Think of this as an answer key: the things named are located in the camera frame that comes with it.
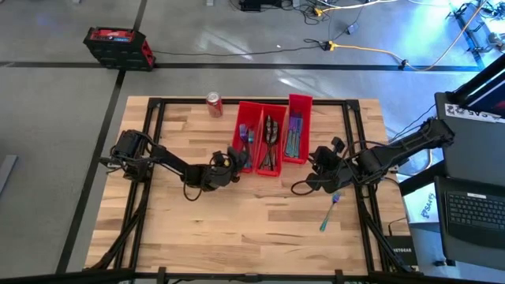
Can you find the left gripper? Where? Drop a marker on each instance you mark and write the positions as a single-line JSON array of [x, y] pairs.
[[227, 171]]

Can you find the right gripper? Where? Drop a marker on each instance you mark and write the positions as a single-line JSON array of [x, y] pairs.
[[331, 171]]

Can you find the red plastic bin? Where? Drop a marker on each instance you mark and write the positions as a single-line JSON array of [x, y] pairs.
[[236, 122], [307, 114], [281, 165]]

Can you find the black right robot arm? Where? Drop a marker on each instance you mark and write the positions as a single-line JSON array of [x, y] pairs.
[[394, 152]]

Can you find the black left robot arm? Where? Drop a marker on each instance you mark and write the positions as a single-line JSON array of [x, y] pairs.
[[173, 161]]

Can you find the red soda can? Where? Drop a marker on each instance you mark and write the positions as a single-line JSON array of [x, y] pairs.
[[215, 105]]

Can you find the white printed carton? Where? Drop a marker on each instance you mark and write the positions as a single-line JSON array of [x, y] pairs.
[[420, 207]]

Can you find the grey laptop with sticker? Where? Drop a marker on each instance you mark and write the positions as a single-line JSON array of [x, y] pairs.
[[469, 150]]

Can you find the grey power adapter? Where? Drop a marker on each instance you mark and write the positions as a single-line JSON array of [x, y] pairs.
[[353, 28]]

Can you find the black laptop with keyboard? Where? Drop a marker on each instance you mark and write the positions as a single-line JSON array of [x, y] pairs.
[[473, 213]]

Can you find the black and red toolbox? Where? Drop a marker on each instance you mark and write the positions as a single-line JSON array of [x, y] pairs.
[[118, 49]]

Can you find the black floor stand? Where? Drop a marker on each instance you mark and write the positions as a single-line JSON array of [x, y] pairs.
[[466, 27]]

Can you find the black aluminium table frame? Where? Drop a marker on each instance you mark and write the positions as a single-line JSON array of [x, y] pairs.
[[252, 101]]

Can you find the black Netgear network switch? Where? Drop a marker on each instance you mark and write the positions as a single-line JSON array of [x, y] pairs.
[[402, 250]]

